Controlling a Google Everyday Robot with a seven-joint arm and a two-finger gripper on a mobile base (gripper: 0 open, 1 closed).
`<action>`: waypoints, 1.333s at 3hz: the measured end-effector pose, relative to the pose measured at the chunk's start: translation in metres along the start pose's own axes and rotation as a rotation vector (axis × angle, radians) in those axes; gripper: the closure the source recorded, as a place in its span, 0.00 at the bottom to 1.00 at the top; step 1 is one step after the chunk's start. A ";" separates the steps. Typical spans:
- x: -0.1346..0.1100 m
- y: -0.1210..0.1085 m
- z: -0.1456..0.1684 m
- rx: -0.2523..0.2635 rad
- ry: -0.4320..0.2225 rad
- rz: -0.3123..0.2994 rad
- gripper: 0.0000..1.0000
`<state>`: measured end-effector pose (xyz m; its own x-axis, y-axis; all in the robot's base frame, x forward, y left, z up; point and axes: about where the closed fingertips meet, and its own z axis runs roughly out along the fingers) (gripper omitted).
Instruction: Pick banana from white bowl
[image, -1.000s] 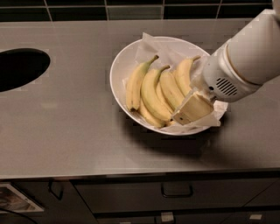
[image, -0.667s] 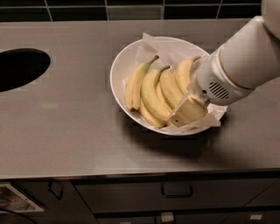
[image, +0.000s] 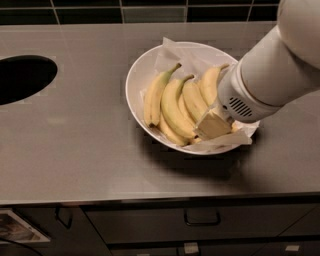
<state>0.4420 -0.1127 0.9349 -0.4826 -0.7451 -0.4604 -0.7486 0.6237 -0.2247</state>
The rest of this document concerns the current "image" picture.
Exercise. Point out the black oval sink hole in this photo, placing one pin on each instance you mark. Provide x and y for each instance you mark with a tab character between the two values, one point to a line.
23	76

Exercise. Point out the bottom hidden yellow banana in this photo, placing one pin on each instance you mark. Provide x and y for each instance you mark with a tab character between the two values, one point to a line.
170	134

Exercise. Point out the grey cabinet door left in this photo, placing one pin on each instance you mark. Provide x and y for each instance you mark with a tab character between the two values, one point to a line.
81	239

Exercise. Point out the black door handle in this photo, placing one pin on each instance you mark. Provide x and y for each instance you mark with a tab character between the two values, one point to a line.
64	216

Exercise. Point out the grey drawer with handle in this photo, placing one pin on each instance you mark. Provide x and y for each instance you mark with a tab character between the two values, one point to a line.
166	224

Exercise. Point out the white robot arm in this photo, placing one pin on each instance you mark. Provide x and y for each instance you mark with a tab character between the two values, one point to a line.
283	66

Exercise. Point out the lower grey drawer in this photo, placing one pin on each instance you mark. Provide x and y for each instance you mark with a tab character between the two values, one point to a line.
303	248

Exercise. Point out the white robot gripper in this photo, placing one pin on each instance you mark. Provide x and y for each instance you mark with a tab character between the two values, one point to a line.
232	94

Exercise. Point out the thin banana between others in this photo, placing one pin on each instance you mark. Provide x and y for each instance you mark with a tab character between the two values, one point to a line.
185	111

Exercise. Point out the white crumpled paper liner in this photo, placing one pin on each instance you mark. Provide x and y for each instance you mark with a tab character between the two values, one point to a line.
186	56

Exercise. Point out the black drawer handle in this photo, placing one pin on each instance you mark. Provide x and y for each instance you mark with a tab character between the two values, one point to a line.
201	217

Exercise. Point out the white oval bowl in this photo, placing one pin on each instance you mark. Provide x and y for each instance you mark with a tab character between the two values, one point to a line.
143	71

